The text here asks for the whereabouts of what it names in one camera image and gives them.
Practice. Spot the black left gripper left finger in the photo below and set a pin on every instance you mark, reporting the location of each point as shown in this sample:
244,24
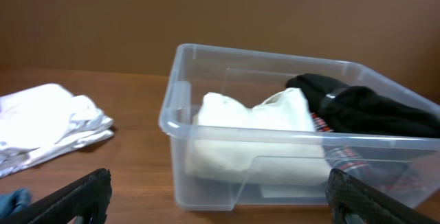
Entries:
86,198

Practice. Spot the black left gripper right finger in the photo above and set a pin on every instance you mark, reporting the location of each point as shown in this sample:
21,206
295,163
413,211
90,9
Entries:
352,201

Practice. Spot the plaid shirt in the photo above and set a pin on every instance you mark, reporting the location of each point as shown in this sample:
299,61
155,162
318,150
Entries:
347,158

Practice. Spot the blue jeans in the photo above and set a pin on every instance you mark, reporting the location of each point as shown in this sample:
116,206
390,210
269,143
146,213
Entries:
13,202

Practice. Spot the black garment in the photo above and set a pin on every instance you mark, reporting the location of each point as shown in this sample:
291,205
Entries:
358,109

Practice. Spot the cream cloth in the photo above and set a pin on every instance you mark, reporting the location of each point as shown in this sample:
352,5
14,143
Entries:
273,142

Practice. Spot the white printed shirt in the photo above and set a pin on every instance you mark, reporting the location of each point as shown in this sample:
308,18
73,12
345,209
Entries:
45,122

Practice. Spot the clear plastic storage bin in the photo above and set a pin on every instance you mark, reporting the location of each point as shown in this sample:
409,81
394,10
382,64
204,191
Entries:
250,77

